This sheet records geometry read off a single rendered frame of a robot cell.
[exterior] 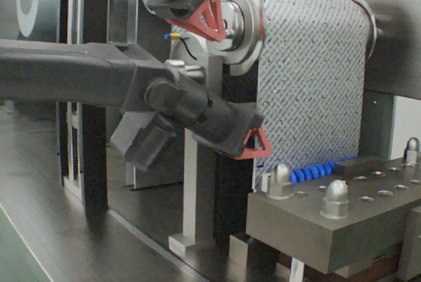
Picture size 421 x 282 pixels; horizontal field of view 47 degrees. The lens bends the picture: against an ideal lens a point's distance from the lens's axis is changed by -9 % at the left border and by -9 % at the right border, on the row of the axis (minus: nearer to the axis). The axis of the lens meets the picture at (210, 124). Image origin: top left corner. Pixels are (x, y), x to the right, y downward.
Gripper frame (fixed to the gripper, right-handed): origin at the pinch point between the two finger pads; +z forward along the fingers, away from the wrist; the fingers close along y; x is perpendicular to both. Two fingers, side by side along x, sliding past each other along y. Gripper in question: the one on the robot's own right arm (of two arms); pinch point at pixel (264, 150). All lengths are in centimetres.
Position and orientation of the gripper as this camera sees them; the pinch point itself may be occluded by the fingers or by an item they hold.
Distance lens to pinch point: 77.5
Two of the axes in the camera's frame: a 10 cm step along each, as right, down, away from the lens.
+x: 4.4, -8.9, 1.1
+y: 5.7, 1.9, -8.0
